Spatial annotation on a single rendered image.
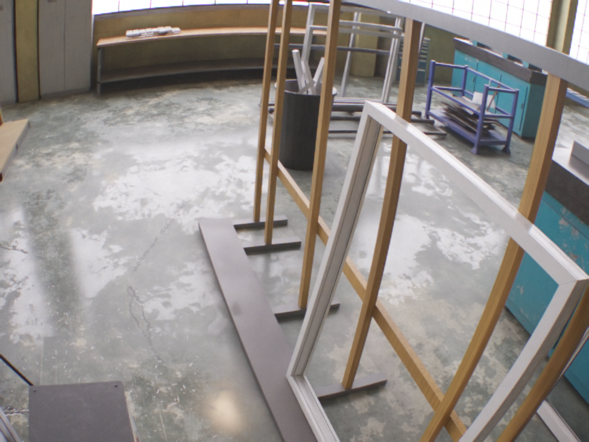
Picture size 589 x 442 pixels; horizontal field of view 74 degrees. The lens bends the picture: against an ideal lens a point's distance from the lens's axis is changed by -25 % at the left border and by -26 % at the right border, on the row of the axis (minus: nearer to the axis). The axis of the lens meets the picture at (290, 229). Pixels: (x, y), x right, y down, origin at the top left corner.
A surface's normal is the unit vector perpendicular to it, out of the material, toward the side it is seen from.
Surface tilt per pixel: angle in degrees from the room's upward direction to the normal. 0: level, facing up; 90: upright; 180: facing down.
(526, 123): 90
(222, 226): 0
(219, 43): 90
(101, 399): 0
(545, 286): 90
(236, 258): 0
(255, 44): 90
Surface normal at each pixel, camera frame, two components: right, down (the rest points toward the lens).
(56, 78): 0.32, 0.51
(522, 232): -0.92, -0.02
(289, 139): -0.51, 0.47
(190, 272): 0.08, -0.85
